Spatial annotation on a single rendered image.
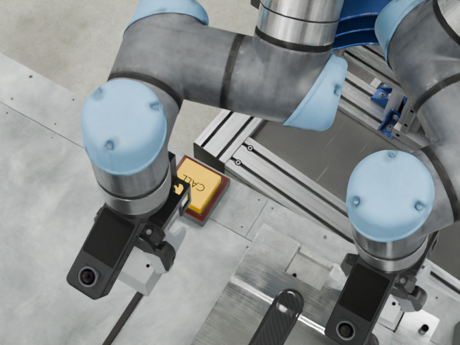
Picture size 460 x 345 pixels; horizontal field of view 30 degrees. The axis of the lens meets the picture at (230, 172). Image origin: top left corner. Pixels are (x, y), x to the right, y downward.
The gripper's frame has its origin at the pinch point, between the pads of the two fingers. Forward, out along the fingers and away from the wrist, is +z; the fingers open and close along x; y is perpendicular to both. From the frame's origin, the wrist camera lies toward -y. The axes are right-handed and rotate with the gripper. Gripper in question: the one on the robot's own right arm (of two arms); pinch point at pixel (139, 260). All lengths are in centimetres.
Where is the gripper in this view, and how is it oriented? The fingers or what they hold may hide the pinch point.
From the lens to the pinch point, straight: 107.8
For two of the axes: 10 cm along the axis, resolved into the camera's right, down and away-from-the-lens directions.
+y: 5.0, -7.8, 3.6
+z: -0.2, 4.1, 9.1
